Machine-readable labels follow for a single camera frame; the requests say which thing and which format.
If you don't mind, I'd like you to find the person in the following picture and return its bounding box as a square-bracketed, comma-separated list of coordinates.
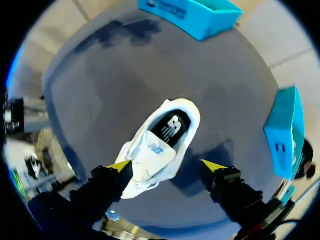
[294, 138, 315, 180]

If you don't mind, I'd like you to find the white and beige sneaker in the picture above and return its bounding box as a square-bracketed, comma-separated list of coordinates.
[119, 98, 201, 200]

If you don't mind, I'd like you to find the black insole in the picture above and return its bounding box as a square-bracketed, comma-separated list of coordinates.
[149, 108, 193, 149]

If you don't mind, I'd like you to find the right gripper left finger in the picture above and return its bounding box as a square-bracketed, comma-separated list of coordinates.
[28, 159, 133, 240]

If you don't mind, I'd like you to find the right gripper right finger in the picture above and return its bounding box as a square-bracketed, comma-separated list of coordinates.
[200, 159, 270, 227]

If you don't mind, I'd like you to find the teal cardboard box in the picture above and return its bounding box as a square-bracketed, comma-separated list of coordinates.
[263, 86, 306, 180]
[137, 0, 245, 42]

